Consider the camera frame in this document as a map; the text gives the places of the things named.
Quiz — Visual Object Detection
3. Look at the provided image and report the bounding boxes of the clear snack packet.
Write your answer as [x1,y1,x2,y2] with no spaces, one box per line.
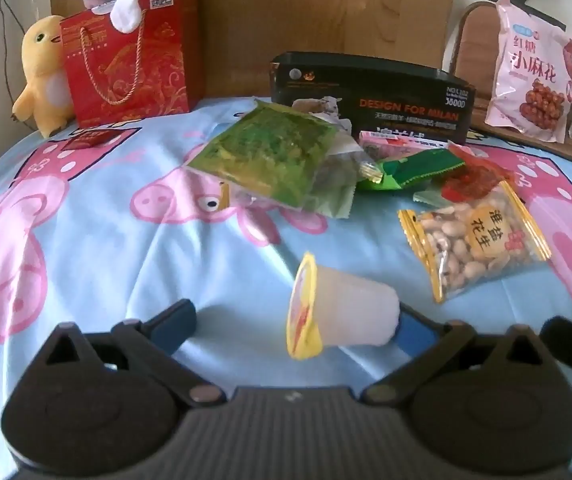
[226,135,384,220]

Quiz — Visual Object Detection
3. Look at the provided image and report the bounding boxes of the pig printed blue blanket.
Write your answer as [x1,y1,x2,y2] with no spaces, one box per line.
[0,95,572,463]

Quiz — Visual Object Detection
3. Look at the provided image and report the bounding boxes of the peanut packet yellow edges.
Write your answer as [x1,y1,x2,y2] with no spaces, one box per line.
[397,180,552,304]

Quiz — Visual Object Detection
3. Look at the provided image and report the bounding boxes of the wooden chair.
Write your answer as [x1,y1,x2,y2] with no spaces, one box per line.
[448,1,572,171]

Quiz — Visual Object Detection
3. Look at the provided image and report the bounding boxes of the translucent jelly cup yellow lid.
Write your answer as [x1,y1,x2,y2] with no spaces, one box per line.
[286,252,401,361]

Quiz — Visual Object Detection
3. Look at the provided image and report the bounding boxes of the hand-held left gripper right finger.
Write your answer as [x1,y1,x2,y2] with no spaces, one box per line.
[363,302,547,408]

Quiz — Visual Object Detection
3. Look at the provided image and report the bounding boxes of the pink snack packet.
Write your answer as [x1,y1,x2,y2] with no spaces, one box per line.
[358,130,449,153]

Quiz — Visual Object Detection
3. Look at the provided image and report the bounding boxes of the small flat red packet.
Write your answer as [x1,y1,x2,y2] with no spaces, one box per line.
[61,129,124,151]

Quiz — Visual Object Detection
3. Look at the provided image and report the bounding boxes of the red snack packet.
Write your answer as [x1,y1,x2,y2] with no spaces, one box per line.
[438,142,514,203]

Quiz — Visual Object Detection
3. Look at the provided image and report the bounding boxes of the large pink snack bag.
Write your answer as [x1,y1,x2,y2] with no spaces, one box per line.
[484,0,572,143]

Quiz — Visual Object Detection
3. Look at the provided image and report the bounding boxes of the red gift bag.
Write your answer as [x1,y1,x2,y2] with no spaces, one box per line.
[60,0,199,128]

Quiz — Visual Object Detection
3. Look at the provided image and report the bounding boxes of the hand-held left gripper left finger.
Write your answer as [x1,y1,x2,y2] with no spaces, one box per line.
[31,299,227,408]

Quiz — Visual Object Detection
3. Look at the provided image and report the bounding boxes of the yellow duck plush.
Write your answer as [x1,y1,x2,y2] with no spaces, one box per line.
[12,15,74,138]

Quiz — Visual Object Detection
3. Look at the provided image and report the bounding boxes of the small dark green snack packet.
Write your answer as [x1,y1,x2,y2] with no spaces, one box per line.
[356,146,467,192]

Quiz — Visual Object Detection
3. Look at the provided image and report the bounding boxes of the black cardboard box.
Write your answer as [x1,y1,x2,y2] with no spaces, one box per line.
[270,51,477,145]

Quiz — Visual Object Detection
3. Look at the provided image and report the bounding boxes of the wooden board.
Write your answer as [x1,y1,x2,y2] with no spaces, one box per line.
[48,0,459,101]

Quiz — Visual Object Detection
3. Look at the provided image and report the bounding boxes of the large green snack packet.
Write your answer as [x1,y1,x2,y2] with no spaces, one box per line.
[186,100,342,211]

